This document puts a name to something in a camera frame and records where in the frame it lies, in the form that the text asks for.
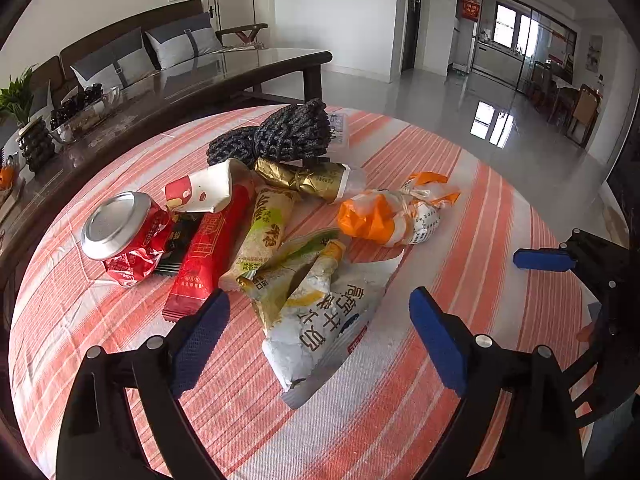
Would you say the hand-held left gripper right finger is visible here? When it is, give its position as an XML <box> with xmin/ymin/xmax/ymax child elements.
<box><xmin>408</xmin><ymin>286</ymin><xmax>586</xmax><ymax>480</ymax></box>

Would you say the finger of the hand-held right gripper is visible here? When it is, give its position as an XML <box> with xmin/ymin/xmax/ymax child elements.
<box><xmin>555</xmin><ymin>280</ymin><xmax>640</xmax><ymax>423</ymax></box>
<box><xmin>513</xmin><ymin>229</ymin><xmax>632</xmax><ymax>306</ymax></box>

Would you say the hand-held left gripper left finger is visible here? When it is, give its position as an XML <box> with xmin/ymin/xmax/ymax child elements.
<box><xmin>56</xmin><ymin>288</ymin><xmax>232</xmax><ymax>480</ymax></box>

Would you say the dark snack wrapper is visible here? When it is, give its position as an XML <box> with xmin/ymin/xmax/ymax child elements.
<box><xmin>154</xmin><ymin>212</ymin><xmax>203</xmax><ymax>277</ymax></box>

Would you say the crushed red drink can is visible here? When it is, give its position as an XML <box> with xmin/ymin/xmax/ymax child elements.
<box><xmin>81</xmin><ymin>191</ymin><xmax>173</xmax><ymax>287</ymax></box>

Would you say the red and white paper cup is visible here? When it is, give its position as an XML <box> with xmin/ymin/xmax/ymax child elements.
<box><xmin>165</xmin><ymin>158</ymin><xmax>251</xmax><ymax>213</ymax></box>

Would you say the long red snack wrapper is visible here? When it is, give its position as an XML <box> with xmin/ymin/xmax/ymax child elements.
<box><xmin>162</xmin><ymin>180</ymin><xmax>253</xmax><ymax>321</ymax></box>

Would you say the orange striped tablecloth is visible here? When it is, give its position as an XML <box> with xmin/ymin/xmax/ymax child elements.
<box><xmin>7</xmin><ymin>105</ymin><xmax>608</xmax><ymax>480</ymax></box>

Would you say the torn yellow green wrapper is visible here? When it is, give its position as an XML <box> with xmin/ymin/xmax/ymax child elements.
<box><xmin>236</xmin><ymin>227</ymin><xmax>348</xmax><ymax>331</ymax></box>

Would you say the large white food packet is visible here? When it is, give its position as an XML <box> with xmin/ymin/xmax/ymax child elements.
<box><xmin>261</xmin><ymin>250</ymin><xmax>405</xmax><ymax>393</ymax></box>

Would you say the long green yellow snack wrapper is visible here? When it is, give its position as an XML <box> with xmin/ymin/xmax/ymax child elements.
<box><xmin>219</xmin><ymin>185</ymin><xmax>301</xmax><ymax>293</ymax></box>

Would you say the orange and white plastic bag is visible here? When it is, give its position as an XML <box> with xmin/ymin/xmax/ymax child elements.
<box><xmin>336</xmin><ymin>171</ymin><xmax>462</xmax><ymax>247</ymax></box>

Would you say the wooden dining chair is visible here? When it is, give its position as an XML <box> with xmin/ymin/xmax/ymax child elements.
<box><xmin>567</xmin><ymin>84</ymin><xmax>601</xmax><ymax>148</ymax></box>

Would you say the gold foil wrapper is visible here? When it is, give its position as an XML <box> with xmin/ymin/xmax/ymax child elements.
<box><xmin>254</xmin><ymin>156</ymin><xmax>366</xmax><ymax>203</ymax></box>

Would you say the small black foam net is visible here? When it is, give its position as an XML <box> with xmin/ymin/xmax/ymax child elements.
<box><xmin>206</xmin><ymin>127</ymin><xmax>261</xmax><ymax>167</ymax></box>

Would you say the large black foam net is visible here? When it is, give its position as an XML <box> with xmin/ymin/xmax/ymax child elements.
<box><xmin>252</xmin><ymin>98</ymin><xmax>333</xmax><ymax>165</ymax></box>

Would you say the white printed plastic box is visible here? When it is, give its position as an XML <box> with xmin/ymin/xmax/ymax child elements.
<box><xmin>327</xmin><ymin>112</ymin><xmax>349</xmax><ymax>147</ymax></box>

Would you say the dark wooden coffee table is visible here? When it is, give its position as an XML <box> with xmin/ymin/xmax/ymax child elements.
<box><xmin>0</xmin><ymin>47</ymin><xmax>335</xmax><ymax>311</ymax></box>

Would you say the glass tray with dark items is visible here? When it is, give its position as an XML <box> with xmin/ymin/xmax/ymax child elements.
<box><xmin>50</xmin><ymin>85</ymin><xmax>121</xmax><ymax>143</ymax></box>

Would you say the black ribbed vase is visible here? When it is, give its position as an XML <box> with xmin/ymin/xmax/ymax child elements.
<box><xmin>17</xmin><ymin>117</ymin><xmax>57</xmax><ymax>173</ymax></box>

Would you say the dark wooden door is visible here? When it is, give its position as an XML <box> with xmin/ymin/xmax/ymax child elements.
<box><xmin>400</xmin><ymin>0</ymin><xmax>424</xmax><ymax>71</ymax></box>

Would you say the grey and white cushion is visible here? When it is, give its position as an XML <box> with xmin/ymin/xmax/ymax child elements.
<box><xmin>145</xmin><ymin>11</ymin><xmax>223</xmax><ymax>71</ymax></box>
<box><xmin>27</xmin><ymin>79</ymin><xmax>55</xmax><ymax>116</ymax></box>
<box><xmin>70</xmin><ymin>27</ymin><xmax>153</xmax><ymax>88</ymax></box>

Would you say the green potted plant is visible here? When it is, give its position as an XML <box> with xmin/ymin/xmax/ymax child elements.
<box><xmin>0</xmin><ymin>65</ymin><xmax>38</xmax><ymax>126</ymax></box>

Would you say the dark wooden sofa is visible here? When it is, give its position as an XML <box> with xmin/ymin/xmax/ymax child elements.
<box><xmin>27</xmin><ymin>0</ymin><xmax>268</xmax><ymax>111</ymax></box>

